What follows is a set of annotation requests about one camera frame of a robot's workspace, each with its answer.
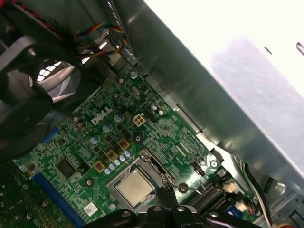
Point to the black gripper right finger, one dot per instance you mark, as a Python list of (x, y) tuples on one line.
[(180, 218)]

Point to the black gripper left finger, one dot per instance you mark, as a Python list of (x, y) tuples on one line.
[(152, 218)]

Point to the socket locking lever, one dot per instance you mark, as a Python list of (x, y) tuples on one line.
[(192, 190)]

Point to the silver CPU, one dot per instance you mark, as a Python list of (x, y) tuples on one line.
[(134, 187)]

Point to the metal socket cover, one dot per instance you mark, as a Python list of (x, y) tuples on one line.
[(152, 161)]

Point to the CPU socket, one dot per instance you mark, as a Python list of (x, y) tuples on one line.
[(111, 185)]

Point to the black RAM slot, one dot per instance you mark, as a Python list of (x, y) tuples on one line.
[(202, 194), (217, 204)]

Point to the blue RAM stick white label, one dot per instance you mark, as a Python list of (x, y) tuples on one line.
[(234, 211)]

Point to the green Dell motherboard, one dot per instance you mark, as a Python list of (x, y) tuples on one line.
[(166, 133)]

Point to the blue expansion slot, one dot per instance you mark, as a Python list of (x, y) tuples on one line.
[(59, 202)]

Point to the white four-pin power socket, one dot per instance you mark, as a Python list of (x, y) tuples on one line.
[(139, 120)]

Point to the blue board connector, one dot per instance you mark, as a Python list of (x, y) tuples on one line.
[(51, 136)]

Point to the black case fan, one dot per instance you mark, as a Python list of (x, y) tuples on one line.
[(21, 111)]

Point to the black open PC case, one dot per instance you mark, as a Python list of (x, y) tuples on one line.
[(83, 14)]

